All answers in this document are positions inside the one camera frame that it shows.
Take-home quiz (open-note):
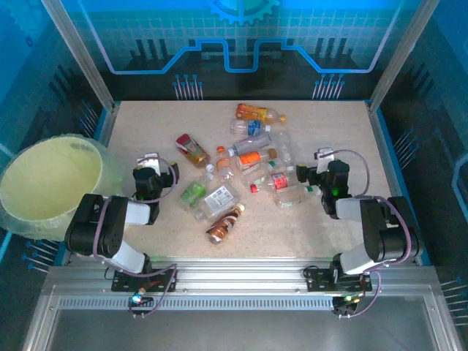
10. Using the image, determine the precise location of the grey slotted cable duct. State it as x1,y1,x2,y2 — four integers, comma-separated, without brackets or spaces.
58,296,336,312

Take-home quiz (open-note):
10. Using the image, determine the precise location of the clear bottle green cap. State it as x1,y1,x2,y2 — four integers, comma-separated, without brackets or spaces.
245,159,281,186

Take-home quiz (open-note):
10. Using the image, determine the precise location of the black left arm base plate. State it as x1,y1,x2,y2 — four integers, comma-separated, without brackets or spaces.
111,268,179,293

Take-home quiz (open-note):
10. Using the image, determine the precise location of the clear beige label bottle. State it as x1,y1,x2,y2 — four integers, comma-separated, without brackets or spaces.
274,184,316,208

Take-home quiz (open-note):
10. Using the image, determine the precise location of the aluminium table side rail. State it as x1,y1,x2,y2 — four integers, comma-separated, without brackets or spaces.
97,102,121,147
365,101,432,266

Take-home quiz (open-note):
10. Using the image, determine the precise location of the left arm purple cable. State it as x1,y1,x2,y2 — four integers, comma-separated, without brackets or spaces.
93,156,180,319

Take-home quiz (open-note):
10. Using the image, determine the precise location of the grey metal panel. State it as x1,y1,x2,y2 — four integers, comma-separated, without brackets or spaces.
21,284,462,351

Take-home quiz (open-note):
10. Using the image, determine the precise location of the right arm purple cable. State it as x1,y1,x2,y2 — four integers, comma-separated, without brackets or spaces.
321,148,412,319

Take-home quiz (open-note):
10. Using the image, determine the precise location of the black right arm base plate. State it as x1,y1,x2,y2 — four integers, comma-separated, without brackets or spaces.
303,266,373,293

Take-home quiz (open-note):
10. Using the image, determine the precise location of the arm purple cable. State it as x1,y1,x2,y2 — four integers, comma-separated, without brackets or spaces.
93,156,180,319
321,148,412,319

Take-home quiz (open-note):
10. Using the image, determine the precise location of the clear bottle blue label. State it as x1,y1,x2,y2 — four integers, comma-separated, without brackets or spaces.
230,118,272,136

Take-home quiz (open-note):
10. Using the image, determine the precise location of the red label tea bottle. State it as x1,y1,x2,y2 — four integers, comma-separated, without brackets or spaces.
175,133,214,173

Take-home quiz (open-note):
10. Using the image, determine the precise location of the orange label gold cap bottle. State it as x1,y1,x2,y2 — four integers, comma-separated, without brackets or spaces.
235,148,278,173

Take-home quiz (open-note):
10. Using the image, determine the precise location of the aluminium frame post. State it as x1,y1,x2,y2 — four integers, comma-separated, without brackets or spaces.
368,0,440,110
39,0,120,110

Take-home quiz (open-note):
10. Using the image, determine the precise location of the red label red cap bottle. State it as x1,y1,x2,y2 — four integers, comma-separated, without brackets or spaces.
249,170,299,194

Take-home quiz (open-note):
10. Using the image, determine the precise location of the aluminium mounting rail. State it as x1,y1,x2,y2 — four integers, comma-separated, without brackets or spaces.
47,255,438,299

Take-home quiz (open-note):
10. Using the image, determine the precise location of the black connector with LEDs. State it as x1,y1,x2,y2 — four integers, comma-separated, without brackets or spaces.
332,294,361,315
127,290,154,306

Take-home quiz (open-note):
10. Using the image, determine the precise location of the copper brown bottle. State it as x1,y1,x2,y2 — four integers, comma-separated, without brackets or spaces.
205,203,246,245

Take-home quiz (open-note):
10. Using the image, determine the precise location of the large clear white cap bottle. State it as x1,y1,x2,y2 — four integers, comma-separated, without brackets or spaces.
270,130,296,173

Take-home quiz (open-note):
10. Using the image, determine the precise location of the clear square white label bottle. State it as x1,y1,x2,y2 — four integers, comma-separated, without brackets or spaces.
195,184,243,221

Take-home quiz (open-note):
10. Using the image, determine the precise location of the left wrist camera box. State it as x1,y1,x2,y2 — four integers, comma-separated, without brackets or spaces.
137,152,162,176

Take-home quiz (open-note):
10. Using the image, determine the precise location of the green label white cap bottle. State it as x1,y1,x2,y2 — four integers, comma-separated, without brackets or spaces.
180,173,215,209

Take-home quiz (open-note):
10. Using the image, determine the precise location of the orange label yellow cap bottle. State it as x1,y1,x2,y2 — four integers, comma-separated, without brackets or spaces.
235,103,287,126

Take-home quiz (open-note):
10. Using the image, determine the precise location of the pale yellow plastic bin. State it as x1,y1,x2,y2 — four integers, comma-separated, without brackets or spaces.
0,134,122,241

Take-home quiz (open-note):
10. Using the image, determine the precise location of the small clear orange cap bottle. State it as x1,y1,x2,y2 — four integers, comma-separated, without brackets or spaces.
215,146,235,183

